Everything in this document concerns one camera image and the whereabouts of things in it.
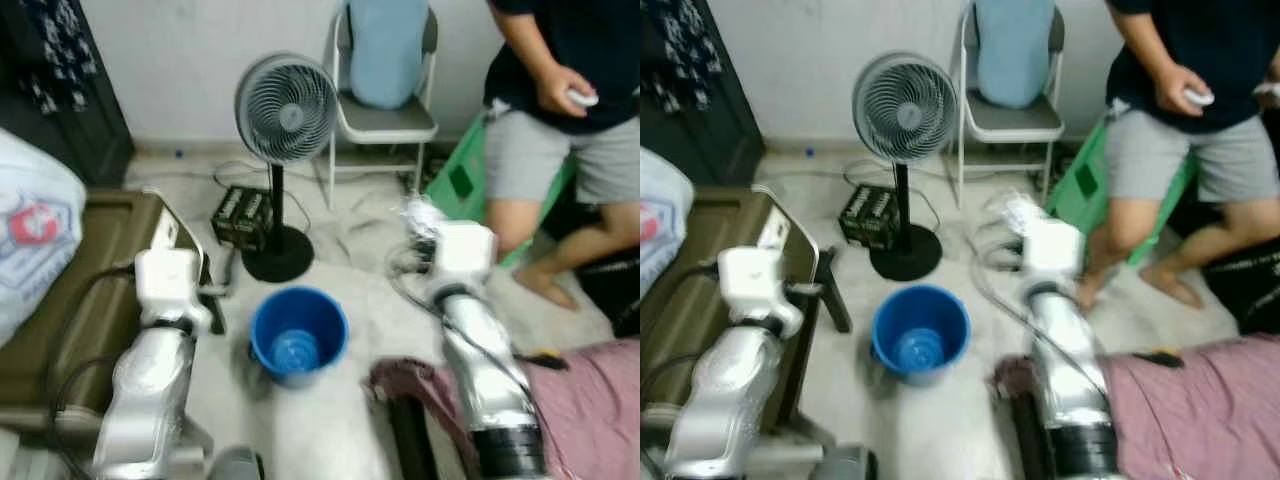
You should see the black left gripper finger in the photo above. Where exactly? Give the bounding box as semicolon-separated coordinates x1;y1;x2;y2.
816;247;853;334
203;252;229;335

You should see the person's right hand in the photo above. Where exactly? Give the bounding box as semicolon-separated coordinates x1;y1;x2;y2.
1155;62;1206;118
535;65;591;119

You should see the small black box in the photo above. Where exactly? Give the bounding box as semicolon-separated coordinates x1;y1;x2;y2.
210;185;276;251
838;183;901;249

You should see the blue plastic bucket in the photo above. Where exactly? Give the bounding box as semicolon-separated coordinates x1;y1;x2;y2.
871;285;971;388
249;287;350;389

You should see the olive brown leather sofa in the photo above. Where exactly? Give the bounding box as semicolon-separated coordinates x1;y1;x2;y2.
640;185;831;421
0;190;226;421

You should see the silver robot left leg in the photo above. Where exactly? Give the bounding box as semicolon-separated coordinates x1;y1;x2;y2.
820;445;881;480
208;445;266;480

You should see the white bag red print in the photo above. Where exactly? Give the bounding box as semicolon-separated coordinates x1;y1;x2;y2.
640;148;696;296
0;128;88;346

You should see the grey standing fan black base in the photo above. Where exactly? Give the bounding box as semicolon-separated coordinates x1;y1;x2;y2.
235;52;339;284
852;52;959;283

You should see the dark wooden cabinet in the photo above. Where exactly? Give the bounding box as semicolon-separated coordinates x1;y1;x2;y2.
0;0;136;188
640;0;766;186

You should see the black bag white lettering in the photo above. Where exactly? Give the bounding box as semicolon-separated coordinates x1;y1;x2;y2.
565;255;641;339
1195;240;1280;336

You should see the grey metal folding chair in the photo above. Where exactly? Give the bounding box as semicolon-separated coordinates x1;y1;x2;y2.
955;0;1066;206
325;0;441;211

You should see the green plastic crate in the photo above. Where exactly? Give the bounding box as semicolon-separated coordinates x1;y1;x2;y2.
425;115;576;266
1045;115;1196;266

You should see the purple cartoon print blanket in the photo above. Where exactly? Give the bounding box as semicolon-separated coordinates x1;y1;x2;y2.
365;338;641;480
995;335;1280;480

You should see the black white patterned garment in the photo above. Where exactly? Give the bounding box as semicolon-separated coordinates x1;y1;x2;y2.
20;0;99;116
645;0;723;111

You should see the light blue cushion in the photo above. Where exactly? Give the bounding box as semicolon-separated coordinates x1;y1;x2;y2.
347;0;429;111
975;0;1056;109

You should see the person in grey shorts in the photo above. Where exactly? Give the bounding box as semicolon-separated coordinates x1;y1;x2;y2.
483;0;641;311
1075;0;1280;311

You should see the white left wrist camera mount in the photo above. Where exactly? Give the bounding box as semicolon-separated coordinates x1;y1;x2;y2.
133;247;214;331
717;247;804;336

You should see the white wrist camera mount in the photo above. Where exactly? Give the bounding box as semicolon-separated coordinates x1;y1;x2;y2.
717;247;804;336
133;247;214;331
1020;218;1086;291
428;222;498;301

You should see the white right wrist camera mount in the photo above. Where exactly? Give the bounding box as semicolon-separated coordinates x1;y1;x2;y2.
428;222;498;301
1020;218;1086;291

